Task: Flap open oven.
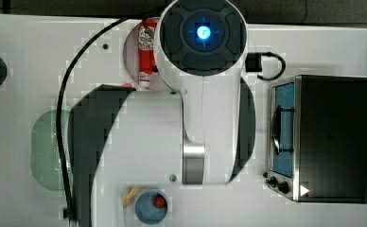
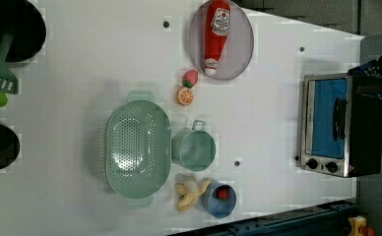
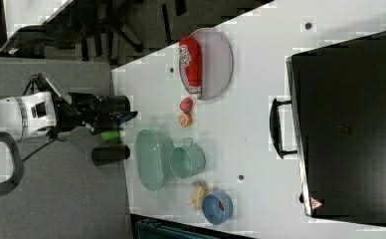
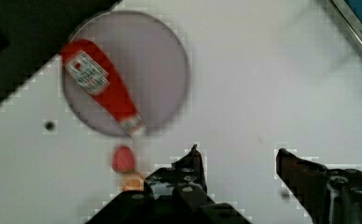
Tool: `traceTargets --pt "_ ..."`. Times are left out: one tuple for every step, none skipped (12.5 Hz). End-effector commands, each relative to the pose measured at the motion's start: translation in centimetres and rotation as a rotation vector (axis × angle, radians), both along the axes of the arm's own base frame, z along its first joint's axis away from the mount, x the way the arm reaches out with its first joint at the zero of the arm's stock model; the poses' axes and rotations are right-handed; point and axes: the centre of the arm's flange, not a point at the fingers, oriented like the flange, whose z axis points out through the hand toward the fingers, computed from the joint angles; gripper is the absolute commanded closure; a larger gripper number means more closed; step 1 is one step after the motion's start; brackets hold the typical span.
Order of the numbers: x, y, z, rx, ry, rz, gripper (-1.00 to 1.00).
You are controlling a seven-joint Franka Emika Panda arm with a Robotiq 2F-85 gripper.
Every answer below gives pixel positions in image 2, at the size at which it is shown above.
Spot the silver black toaster oven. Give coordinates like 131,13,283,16
298,74,382,178

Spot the round grey plate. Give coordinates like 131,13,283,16
187,0,254,81

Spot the yellow orange object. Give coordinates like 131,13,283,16
349,215,375,236

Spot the red plush ketchup bottle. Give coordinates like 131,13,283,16
204,0,231,77

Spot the red toy strawberry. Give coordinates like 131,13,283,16
182,70,198,89

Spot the toy orange slice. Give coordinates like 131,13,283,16
175,87,194,106

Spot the small red toy fruit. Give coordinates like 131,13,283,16
216,188,228,201

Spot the blue bowl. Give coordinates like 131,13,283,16
202,181,237,218

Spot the yellow toy banana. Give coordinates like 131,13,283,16
174,175,212,211

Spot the green oval colander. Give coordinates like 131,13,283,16
105,90,171,207

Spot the blue metal frame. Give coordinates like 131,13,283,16
169,201,358,236

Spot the green cup with handle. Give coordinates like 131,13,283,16
171,120,217,172

